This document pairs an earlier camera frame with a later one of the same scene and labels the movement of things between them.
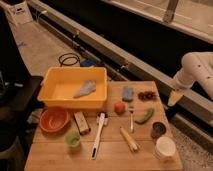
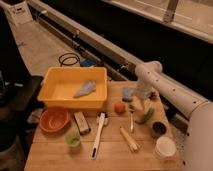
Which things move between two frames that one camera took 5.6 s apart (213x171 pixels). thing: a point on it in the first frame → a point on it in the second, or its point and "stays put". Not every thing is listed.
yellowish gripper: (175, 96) → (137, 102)
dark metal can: (158, 128) stays put
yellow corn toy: (133, 144) stays put
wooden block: (82, 123) stays put
